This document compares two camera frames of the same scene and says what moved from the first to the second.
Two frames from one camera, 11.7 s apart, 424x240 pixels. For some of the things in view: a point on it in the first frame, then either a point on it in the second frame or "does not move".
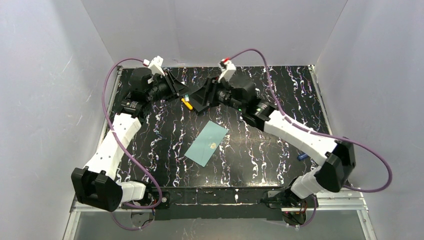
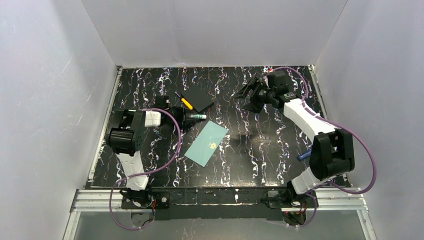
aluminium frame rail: (327, 201) does not move
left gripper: (170, 85) → (180, 115)
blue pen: (301, 156) does not move
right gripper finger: (201, 109) → (256, 107)
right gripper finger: (199, 97) → (247, 88)
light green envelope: (204, 148) does not move
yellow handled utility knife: (187, 104) does not move
